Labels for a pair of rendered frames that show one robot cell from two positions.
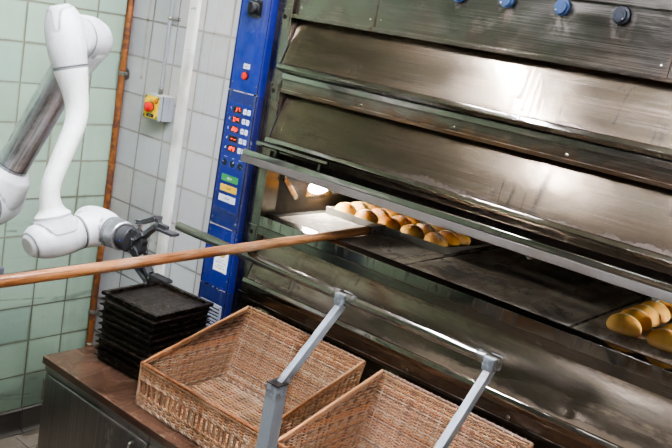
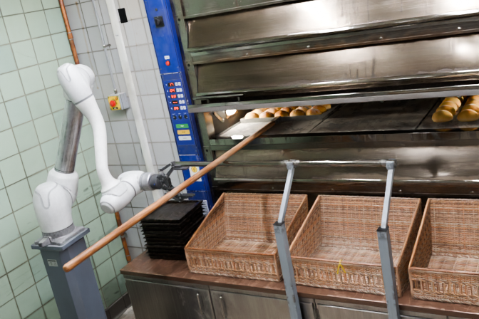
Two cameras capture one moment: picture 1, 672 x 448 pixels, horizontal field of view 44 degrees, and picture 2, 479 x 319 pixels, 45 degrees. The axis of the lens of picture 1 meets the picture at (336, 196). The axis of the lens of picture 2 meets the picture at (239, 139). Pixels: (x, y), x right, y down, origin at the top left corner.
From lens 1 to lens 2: 0.53 m
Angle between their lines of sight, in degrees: 7
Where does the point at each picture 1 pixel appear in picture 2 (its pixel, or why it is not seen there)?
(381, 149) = (270, 74)
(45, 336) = (103, 261)
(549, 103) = (360, 13)
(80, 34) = (82, 77)
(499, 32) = not seen: outside the picture
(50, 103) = (75, 124)
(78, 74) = (90, 101)
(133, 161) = (112, 139)
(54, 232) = (117, 194)
